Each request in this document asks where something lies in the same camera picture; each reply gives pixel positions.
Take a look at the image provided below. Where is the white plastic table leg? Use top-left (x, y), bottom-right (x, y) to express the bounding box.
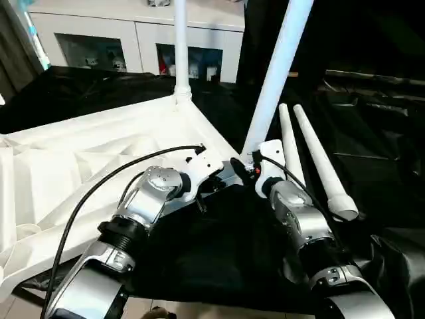
top-left (293, 104), bottom-right (360, 222)
top-left (240, 0), bottom-right (315, 161)
top-left (277, 103), bottom-right (307, 188)
top-left (172, 0), bottom-right (194, 105)

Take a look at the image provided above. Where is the black mat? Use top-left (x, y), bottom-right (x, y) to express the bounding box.
top-left (0, 65), bottom-right (425, 316)

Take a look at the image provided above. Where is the white plastic table top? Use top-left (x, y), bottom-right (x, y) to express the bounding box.
top-left (0, 92), bottom-right (248, 304)

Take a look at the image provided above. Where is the black metal bar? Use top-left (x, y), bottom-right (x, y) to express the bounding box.
top-left (321, 69), bottom-right (425, 92)

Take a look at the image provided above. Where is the white cabinet with glass doors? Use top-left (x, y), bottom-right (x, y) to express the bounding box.
top-left (29, 0), bottom-right (248, 84)

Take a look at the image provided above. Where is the grey curtain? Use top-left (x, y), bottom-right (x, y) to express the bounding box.
top-left (0, 0), bottom-right (48, 95)

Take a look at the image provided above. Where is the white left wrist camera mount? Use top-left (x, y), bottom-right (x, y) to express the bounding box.
top-left (178, 149), bottom-right (226, 204)

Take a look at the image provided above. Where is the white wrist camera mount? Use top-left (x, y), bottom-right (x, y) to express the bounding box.
top-left (252, 139), bottom-right (287, 199)
top-left (178, 149), bottom-right (226, 204)

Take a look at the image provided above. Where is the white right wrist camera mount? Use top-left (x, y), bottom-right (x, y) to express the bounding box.
top-left (252, 139), bottom-right (287, 199)

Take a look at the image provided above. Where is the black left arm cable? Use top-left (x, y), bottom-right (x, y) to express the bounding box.
top-left (39, 144), bottom-right (207, 319)

